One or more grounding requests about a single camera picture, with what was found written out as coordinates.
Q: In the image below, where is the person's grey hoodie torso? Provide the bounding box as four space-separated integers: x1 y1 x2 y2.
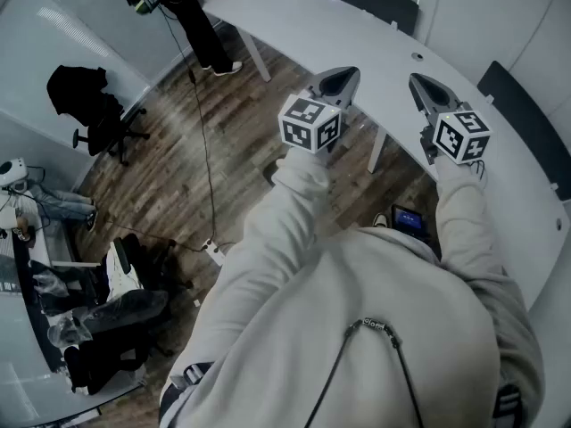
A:
159 227 548 428

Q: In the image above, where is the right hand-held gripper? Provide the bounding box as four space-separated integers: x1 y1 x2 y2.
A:
409 72 492 166

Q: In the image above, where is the black chair with white clothes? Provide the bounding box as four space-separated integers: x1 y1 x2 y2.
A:
104 233 194 294

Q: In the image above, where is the person's right forearm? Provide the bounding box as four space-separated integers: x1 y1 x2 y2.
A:
434 156 494 265

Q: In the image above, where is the black floor cable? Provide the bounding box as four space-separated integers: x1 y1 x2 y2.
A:
158 4 220 252

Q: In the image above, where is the person's left forearm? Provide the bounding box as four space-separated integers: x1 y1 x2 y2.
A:
240 148 334 262

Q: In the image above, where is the white table leg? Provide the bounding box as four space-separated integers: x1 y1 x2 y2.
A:
367 127 389 175
235 27 273 84

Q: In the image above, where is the black office chair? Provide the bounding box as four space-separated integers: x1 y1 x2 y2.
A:
72 91 151 168

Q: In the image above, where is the black neck cord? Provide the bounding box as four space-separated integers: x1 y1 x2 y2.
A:
302 317 425 428

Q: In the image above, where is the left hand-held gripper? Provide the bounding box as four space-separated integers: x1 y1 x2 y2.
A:
278 65 361 155

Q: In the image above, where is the black jacket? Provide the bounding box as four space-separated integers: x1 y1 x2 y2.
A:
46 64 125 116

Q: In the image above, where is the black tablet device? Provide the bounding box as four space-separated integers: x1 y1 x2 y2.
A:
391 203 426 241

